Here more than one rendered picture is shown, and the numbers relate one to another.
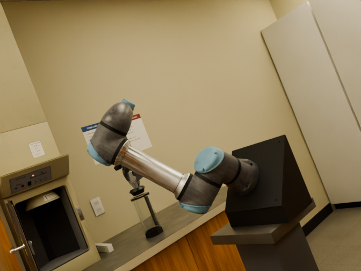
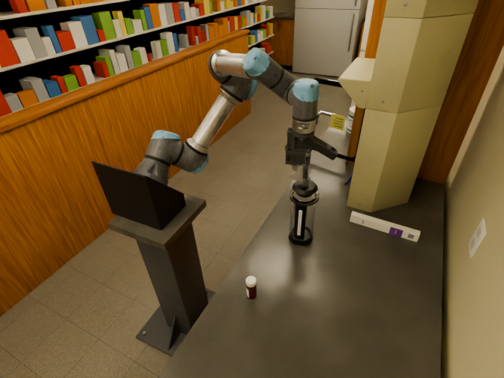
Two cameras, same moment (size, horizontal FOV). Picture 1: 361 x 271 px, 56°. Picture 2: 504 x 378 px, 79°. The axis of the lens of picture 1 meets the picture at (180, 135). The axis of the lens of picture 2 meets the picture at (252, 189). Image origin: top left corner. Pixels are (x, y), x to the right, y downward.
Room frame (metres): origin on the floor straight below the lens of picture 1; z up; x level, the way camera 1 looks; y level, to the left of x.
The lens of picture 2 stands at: (2.60, -0.19, 1.87)
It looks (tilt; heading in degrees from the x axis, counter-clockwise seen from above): 37 degrees down; 158
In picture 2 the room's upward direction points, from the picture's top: 2 degrees counter-clockwise
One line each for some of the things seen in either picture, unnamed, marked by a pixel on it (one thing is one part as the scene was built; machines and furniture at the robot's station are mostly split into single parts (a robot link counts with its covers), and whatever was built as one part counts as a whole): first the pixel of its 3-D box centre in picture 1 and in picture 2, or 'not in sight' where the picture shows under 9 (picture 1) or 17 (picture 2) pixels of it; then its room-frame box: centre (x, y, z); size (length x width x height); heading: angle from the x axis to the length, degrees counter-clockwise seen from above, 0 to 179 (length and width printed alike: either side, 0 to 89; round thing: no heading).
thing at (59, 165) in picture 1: (36, 175); (360, 80); (1.63, 0.71, 1.46); 0.32 x 0.12 x 0.10; 129
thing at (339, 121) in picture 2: (24, 245); (336, 121); (1.43, 0.77, 1.19); 0.30 x 0.01 x 0.40; 30
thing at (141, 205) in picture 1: (146, 213); (302, 215); (1.85, 0.33, 1.06); 0.11 x 0.11 x 0.21
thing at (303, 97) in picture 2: not in sight; (304, 99); (1.83, 0.31, 1.52); 0.09 x 0.08 x 0.11; 176
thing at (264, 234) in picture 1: (262, 221); (159, 214); (1.42, -0.18, 0.92); 0.32 x 0.32 x 0.04; 41
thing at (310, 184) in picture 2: (136, 188); (304, 184); (1.85, 0.33, 1.21); 0.09 x 0.09 x 0.07
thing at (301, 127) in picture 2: not in sight; (304, 124); (1.84, 0.31, 1.45); 0.08 x 0.08 x 0.05
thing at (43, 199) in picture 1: (41, 199); not in sight; (1.76, 0.79, 1.34); 0.18 x 0.18 x 0.05
